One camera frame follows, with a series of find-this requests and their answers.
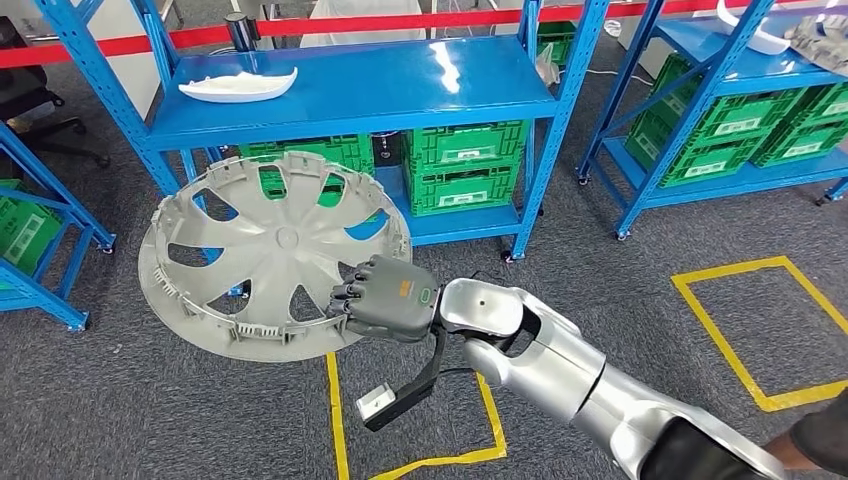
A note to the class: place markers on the red barrier belt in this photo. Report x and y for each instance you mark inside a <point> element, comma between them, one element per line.
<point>132,42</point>

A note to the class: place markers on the white board panel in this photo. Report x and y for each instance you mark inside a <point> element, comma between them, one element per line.
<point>126,73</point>

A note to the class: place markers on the black stanchion post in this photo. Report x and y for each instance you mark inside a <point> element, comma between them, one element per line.
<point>242,30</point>

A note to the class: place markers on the blue metal shelf rack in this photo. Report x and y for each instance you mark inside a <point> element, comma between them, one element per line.
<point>702,60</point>
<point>364,79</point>
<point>46,298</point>

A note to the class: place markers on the black office chair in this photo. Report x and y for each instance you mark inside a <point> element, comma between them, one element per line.
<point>26,93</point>

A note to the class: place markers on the white plastic car part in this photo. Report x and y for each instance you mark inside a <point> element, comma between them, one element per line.
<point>238,86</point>
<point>772,43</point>

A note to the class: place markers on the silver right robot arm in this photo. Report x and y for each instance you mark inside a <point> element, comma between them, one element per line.
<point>563,371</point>

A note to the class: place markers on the grey plastic car part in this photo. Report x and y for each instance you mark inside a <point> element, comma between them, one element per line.
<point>818,43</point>

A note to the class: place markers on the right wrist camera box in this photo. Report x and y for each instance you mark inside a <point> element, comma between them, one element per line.
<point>391,404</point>

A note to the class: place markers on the silver wheel hubcap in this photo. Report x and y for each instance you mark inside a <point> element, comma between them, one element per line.
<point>285,238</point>

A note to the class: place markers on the clear plastic bag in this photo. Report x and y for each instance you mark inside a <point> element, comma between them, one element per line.
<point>544,66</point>

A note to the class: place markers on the person's forearm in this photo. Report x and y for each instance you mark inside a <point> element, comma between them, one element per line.
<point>821,430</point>

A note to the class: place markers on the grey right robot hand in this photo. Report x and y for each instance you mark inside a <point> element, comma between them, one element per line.
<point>391,298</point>

